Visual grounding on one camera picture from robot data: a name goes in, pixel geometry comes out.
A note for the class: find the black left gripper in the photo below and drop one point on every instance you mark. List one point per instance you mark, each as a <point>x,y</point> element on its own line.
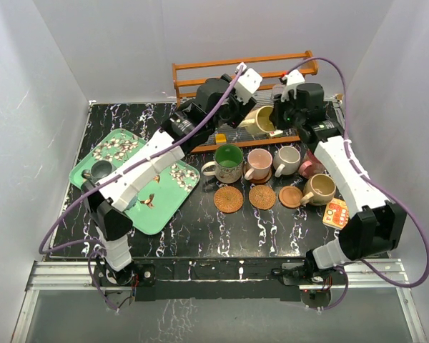
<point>240,108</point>

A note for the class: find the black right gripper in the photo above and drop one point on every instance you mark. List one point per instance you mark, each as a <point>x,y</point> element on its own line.
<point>279,106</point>

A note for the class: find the yellow mug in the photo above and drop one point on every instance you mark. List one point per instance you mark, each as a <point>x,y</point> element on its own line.
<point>257,122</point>

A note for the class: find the white speckled mug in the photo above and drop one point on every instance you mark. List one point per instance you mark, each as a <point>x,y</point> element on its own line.
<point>286,161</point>

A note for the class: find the green floral mug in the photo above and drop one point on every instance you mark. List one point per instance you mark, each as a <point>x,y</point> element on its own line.
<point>227,164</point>

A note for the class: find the pink mug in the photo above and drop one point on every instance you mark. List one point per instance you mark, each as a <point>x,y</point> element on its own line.
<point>259,163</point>

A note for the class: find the maroon speckled mug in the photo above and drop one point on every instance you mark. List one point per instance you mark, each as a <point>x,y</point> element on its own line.
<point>310,166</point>

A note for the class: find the beige brown mug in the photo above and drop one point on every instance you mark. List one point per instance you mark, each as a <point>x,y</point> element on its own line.
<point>319,190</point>

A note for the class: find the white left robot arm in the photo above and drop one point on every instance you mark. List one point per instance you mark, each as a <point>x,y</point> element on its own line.
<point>218,101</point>

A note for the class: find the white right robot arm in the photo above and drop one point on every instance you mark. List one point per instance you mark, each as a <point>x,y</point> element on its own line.
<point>376,223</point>

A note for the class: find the dark grooved wooden coaster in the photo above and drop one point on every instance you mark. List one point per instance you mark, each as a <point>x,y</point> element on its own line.
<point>262,180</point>

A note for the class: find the smooth brown wooden coaster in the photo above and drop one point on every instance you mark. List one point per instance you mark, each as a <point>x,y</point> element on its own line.
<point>290,197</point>

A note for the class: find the woven rattan coaster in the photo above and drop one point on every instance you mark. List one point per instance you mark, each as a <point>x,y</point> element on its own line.
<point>262,197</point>
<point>228,199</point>

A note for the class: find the green white flat box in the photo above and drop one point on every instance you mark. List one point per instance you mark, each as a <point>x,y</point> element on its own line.
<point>276,133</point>

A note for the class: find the yellow small block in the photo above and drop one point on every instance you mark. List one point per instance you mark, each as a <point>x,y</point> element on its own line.
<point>220,139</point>

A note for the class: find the orange wooden rack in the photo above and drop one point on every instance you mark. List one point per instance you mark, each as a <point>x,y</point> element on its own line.
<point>187,77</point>

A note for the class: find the green floral serving tray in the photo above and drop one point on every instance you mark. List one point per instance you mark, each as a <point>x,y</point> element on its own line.
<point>158,200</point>

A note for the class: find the grey blue mug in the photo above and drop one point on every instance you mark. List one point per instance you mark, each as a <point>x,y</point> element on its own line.
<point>99,170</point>

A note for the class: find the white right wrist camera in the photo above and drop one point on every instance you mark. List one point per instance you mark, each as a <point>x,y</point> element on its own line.
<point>291,81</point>

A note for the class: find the aluminium table frame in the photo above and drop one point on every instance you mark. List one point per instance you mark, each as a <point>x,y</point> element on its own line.
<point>213,284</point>

